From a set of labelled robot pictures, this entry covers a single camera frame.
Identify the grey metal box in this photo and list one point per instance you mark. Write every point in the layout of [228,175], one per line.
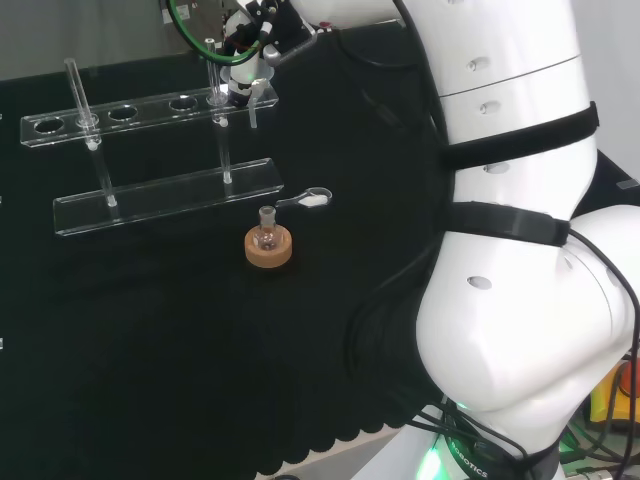
[212,15]

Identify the round-bottom glass flask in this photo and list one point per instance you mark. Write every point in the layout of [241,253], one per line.
[266,241]

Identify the translucent plastic funnel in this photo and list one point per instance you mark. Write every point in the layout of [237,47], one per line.
[253,117]

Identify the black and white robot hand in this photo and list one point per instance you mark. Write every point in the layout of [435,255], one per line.
[245,70]

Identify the yellow stop button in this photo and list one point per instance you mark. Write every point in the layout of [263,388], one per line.
[600,405]

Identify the glass weighing funnel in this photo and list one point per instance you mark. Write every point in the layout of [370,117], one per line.
[315,200]

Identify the black bench cloth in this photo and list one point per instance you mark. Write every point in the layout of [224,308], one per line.
[150,325]

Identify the clear funnel stand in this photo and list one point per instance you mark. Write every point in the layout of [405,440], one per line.
[165,196]

